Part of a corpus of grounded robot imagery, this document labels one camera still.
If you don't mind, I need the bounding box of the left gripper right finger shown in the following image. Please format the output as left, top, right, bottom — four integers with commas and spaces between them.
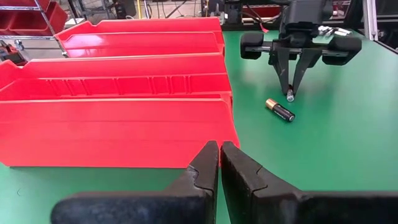
220, 141, 301, 224

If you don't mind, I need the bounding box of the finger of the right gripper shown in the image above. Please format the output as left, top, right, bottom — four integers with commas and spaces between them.
291, 49, 323, 96
269, 46, 292, 95

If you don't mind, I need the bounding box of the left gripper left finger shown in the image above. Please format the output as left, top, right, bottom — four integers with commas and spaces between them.
164, 140, 220, 224

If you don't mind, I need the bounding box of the black copper Duracell battery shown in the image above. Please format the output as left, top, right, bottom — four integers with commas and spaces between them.
265, 98, 296, 123

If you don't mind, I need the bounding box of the red plastic bin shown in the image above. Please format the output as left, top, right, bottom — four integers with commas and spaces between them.
54, 17, 225, 58
0, 52, 241, 169

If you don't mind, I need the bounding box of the distant red bin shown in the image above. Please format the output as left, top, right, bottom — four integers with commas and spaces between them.
242, 4, 282, 18

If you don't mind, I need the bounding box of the green table mat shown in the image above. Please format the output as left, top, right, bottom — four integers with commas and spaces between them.
0, 29, 398, 224

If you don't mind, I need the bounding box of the black red device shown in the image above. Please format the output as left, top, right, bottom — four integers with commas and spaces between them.
0, 40, 29, 66

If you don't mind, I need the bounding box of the red storage bin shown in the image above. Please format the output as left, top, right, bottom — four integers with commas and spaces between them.
0, 0, 68, 37

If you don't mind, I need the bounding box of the black table frame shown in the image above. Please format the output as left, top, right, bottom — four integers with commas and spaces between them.
222, 21, 280, 32

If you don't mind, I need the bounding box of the aluminium frame post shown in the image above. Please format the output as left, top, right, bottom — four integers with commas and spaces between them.
362, 0, 379, 41

